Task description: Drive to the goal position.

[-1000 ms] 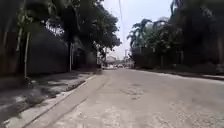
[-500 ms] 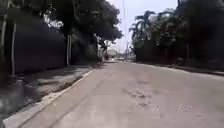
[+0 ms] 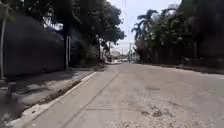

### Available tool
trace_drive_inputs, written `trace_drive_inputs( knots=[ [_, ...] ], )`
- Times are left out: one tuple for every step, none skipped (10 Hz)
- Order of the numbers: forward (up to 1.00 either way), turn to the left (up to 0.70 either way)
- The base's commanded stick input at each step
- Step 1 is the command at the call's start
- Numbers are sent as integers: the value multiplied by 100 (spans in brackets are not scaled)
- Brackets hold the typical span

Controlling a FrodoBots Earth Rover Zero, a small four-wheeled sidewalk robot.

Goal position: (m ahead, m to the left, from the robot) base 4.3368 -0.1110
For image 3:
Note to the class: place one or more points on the pale pole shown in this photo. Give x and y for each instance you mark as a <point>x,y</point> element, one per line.
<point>67,53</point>

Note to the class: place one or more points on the group of dark trees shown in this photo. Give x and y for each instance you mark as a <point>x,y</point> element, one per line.
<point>90,20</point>

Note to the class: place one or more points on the grey concrete road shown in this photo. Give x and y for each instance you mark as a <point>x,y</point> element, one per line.
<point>150,96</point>

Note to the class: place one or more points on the group of green trees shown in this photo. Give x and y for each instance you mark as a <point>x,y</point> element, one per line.
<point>166,30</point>

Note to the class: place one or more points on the grey pavement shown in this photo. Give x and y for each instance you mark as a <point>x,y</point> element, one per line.
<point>36,86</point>
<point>206,69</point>

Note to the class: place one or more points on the dark wall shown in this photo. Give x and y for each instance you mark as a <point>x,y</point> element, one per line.
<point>33,50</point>
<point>203,61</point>

